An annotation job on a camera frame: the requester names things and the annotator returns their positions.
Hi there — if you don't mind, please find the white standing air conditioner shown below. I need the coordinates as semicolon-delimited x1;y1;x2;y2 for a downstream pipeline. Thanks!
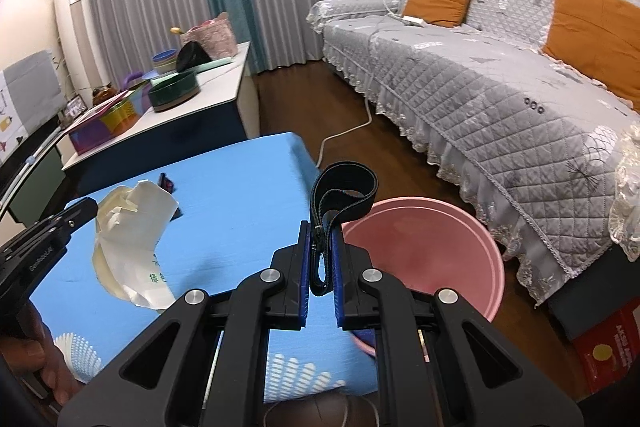
54;0;98;90

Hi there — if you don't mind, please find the brown round stool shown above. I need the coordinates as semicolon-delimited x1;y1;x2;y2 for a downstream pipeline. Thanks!
262;391;381;427

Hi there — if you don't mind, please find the pink fabric basket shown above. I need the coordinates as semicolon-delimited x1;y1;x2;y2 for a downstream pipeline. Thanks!
181;12;237;60

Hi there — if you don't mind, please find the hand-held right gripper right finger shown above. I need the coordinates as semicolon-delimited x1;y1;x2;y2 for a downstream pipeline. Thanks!
331;234;585;427

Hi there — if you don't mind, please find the white power cable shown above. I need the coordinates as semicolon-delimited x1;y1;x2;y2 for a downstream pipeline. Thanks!
319;0;407;164

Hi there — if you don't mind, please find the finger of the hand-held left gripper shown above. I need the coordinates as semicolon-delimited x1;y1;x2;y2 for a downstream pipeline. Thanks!
27;198;100;236

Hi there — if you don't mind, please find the red cardboard box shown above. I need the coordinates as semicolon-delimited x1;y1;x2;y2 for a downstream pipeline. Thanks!
572;302;640;395

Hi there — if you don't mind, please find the black elastic strap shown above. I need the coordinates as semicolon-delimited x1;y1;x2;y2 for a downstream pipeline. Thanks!
310;162;379;298

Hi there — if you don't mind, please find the blue tablecloth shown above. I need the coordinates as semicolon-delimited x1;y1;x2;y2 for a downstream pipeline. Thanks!
10;132;381;395

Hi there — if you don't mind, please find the dark green round bowl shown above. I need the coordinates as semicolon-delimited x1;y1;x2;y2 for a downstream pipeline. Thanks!
147;70;199;114

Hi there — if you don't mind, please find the pink plastic basin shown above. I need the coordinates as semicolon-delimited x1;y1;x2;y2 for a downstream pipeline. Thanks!
341;198;505;358

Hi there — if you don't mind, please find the stack of pastel bowls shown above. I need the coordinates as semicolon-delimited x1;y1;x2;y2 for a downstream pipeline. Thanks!
151;49;178;75

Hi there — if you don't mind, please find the grey quilted sofa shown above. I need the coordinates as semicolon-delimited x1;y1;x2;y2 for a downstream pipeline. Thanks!
306;0;640;308

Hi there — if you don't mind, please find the person's left hand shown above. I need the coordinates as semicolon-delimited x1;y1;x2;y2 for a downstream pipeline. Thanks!
0;307;81;405

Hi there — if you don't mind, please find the grey white cardboard box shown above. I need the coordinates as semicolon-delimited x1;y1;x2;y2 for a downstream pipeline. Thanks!
0;49;66;165

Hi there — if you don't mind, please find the mint green board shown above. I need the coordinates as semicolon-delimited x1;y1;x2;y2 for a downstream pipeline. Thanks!
150;56;236;85

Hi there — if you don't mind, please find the black hat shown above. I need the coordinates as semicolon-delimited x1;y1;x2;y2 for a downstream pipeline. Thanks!
175;41;212;72

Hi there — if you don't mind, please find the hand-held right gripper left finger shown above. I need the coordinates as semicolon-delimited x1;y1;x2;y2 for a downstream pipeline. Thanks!
56;221;311;427

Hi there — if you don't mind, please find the brown teapot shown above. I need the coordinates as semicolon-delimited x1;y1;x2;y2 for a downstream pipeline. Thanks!
92;85;121;105

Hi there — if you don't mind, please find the colourful storage box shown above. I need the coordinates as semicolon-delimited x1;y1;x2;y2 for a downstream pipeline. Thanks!
67;89;149;155

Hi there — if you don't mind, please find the white top blue cabinet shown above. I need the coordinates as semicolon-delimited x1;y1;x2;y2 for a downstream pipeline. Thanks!
61;41;261;198

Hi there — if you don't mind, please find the cream paper bag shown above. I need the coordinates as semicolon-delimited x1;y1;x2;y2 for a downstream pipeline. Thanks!
91;180;181;310

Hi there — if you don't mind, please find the black television screen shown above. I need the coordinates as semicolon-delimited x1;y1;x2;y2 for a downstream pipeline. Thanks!
0;112;68;228

